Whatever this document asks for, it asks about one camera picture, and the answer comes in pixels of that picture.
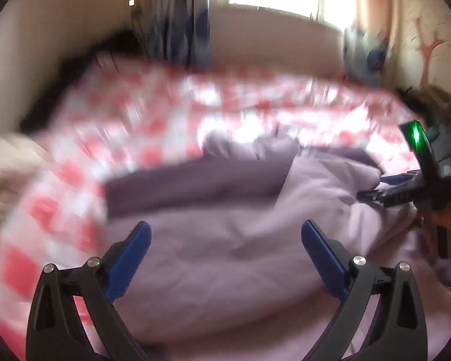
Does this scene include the cream fluffy cloth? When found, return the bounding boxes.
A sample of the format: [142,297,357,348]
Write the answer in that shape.
[0,126,58,228]

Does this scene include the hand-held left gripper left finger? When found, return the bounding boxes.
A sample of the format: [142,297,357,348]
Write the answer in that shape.
[26,221,152,361]

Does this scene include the two-tone purple jacket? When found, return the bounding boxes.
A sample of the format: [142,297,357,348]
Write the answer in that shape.
[104,134,451,361]

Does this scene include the blue grey bag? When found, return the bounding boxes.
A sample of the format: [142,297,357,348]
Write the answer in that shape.
[341,26,391,88]

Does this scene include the dark jacket with fur hood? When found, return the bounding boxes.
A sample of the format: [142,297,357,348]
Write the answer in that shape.
[397,84,451,193]

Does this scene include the red tree wall decal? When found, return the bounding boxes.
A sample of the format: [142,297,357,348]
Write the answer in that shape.
[405,7,451,91]

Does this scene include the blue hanging cloth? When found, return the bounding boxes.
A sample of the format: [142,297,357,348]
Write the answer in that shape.
[190,8,213,67]

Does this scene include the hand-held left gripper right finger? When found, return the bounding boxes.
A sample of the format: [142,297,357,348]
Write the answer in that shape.
[301,220,429,361]

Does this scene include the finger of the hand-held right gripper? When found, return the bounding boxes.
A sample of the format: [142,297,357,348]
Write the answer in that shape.
[356,190,400,207]
[379,172,420,186]

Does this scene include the red white checked blanket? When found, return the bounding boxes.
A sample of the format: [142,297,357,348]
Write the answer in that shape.
[0,53,426,361]

